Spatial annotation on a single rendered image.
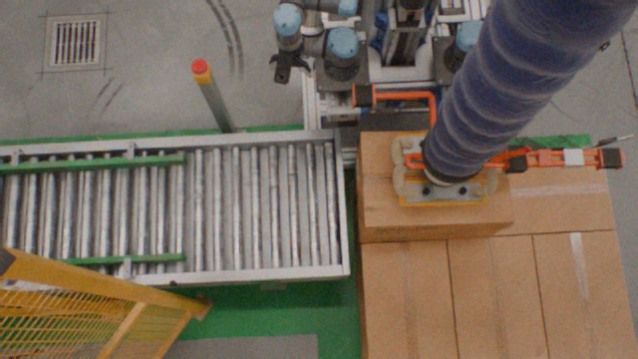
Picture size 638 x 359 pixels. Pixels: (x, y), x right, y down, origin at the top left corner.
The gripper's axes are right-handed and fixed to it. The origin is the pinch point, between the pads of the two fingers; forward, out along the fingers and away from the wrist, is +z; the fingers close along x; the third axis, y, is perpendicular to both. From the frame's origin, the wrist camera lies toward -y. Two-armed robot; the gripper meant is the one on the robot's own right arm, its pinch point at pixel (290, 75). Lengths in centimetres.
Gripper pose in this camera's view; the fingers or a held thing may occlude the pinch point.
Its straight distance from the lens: 201.0
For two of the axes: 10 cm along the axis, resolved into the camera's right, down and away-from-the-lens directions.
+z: 0.1, 2.6, 9.7
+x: -9.7, -2.2, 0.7
